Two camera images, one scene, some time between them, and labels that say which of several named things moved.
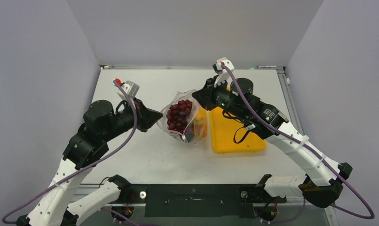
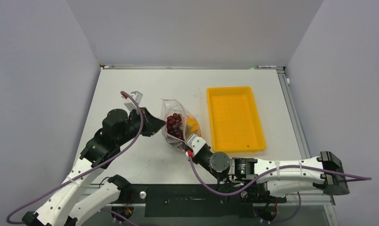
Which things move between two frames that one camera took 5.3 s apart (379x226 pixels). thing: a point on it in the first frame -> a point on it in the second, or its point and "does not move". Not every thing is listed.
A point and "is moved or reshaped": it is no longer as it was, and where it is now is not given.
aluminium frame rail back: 127,67 does not move
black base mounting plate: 199,200 does not move
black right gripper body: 222,99 -> 204,158
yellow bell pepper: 201,126 -> 192,126
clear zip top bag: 185,119 is moved or reshaped
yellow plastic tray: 230,134 does not move
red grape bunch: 177,115 is moved or reshaped
